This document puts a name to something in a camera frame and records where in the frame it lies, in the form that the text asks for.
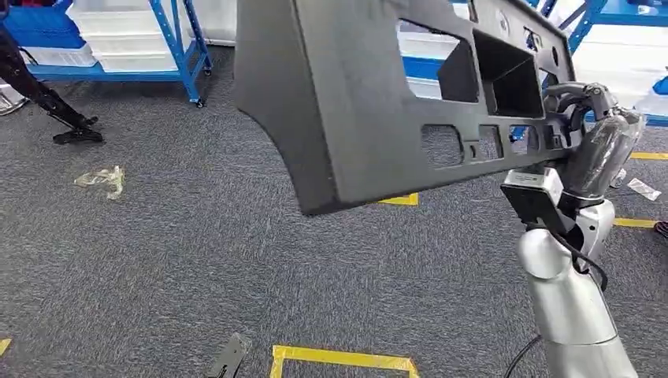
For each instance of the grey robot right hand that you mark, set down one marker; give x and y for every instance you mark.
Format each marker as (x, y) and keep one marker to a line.
(595, 156)

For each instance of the black plastic panel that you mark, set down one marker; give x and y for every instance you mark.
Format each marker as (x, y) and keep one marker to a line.
(339, 104)

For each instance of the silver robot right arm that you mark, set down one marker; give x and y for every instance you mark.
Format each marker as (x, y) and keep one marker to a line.
(569, 302)

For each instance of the white paper strip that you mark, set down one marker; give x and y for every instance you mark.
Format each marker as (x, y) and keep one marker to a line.
(644, 189)

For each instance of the person's shoe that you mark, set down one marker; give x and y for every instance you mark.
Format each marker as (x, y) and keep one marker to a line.
(663, 229)

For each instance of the blue metal shelf rack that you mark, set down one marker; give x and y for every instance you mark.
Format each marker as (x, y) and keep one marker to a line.
(177, 57)
(626, 8)

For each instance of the white plastic bin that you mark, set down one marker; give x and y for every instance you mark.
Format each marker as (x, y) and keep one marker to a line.
(424, 87)
(423, 44)
(109, 13)
(135, 61)
(57, 56)
(130, 41)

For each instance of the blue plastic bin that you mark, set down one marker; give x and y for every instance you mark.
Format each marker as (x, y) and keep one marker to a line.
(420, 68)
(41, 28)

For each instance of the yellow floor tape square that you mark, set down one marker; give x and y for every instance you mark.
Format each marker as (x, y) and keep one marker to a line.
(339, 358)
(3, 345)

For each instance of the black robot left foot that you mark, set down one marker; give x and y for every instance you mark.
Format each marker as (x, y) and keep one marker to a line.
(229, 359)

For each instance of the crumpled clear plastic scrap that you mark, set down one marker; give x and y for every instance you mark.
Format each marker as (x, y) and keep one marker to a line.
(107, 180)

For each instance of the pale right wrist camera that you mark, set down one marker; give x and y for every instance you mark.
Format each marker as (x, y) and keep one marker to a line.
(532, 195)

